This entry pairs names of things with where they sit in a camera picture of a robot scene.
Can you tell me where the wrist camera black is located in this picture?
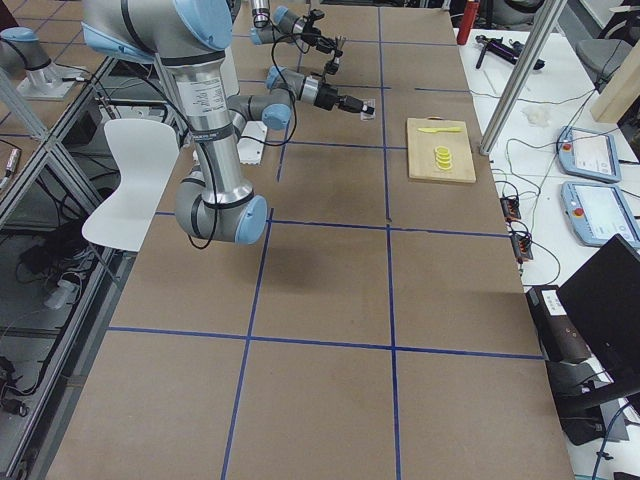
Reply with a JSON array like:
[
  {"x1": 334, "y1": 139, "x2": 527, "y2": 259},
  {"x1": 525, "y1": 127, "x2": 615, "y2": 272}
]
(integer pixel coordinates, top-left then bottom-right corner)
[{"x1": 306, "y1": 9, "x2": 325, "y2": 25}]

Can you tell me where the red bottle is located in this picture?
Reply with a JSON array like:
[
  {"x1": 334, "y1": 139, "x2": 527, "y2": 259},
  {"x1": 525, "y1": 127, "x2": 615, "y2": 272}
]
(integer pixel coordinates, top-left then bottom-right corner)
[{"x1": 456, "y1": 0, "x2": 480, "y2": 45}]

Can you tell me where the blue teach pendant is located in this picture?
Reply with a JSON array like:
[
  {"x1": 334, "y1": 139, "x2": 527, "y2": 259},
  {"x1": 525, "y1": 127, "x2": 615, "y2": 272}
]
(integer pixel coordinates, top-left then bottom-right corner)
[
  {"x1": 560, "y1": 181, "x2": 639, "y2": 249},
  {"x1": 556, "y1": 125, "x2": 621, "y2": 183}
]

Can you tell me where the grey office chair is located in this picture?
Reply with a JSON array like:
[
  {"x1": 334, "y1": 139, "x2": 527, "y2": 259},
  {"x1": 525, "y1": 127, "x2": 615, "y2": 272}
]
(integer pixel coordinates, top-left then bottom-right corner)
[{"x1": 576, "y1": 1, "x2": 639, "y2": 92}]

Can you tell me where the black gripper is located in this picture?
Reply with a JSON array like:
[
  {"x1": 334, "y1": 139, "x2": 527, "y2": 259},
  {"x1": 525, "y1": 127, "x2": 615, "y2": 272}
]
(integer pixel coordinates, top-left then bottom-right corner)
[
  {"x1": 315, "y1": 84, "x2": 366, "y2": 114},
  {"x1": 302, "y1": 27, "x2": 347, "y2": 59}
]

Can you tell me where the black box on table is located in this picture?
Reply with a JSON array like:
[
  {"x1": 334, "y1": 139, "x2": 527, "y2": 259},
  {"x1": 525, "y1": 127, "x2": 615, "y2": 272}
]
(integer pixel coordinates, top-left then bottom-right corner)
[{"x1": 526, "y1": 285, "x2": 591, "y2": 364}]

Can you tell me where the clear glass cup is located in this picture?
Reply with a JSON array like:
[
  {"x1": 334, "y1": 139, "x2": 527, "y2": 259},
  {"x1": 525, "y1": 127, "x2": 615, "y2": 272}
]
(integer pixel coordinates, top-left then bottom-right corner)
[{"x1": 360, "y1": 99, "x2": 376, "y2": 121}]

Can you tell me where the aluminium frame post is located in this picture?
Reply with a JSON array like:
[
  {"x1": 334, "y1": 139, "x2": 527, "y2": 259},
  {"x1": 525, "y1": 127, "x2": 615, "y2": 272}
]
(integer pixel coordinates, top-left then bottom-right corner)
[{"x1": 479, "y1": 0, "x2": 567, "y2": 156}]

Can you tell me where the blue teach pendant far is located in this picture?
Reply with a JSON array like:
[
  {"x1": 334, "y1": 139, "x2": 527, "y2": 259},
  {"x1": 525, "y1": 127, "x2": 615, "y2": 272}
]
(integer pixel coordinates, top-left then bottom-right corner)
[{"x1": 556, "y1": 125, "x2": 621, "y2": 183}]

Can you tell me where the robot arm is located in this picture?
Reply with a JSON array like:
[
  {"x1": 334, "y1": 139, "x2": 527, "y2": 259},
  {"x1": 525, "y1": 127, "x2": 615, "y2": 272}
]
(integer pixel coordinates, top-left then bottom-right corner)
[
  {"x1": 250, "y1": 0, "x2": 345, "y2": 59},
  {"x1": 82, "y1": 1, "x2": 375, "y2": 244}
]

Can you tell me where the bamboo cutting board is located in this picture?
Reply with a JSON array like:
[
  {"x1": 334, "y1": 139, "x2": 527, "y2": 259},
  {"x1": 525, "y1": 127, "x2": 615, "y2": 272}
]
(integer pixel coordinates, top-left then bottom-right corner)
[{"x1": 406, "y1": 118, "x2": 476, "y2": 184}]

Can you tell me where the white plastic chair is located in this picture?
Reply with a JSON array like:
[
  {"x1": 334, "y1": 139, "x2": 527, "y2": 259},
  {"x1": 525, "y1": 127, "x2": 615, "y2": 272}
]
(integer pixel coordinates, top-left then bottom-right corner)
[{"x1": 82, "y1": 118, "x2": 179, "y2": 252}]

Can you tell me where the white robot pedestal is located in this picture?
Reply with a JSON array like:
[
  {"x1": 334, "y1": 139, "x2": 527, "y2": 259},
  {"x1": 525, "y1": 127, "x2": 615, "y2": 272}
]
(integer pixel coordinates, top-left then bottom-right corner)
[{"x1": 221, "y1": 47, "x2": 268, "y2": 165}]

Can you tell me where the yellow plastic knife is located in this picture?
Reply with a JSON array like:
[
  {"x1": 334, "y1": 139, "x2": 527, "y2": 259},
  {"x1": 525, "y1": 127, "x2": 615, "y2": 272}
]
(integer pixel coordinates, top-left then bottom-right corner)
[{"x1": 417, "y1": 126, "x2": 463, "y2": 134}]

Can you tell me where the blue teach pendant near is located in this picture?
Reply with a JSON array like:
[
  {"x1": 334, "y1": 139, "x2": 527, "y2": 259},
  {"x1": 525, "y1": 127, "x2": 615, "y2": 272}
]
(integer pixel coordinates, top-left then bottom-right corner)
[{"x1": 560, "y1": 181, "x2": 639, "y2": 249}]

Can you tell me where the black handheld tool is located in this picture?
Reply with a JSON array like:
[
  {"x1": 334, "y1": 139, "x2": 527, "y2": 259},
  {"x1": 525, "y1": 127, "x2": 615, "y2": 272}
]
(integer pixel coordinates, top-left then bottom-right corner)
[{"x1": 475, "y1": 35, "x2": 525, "y2": 69}]

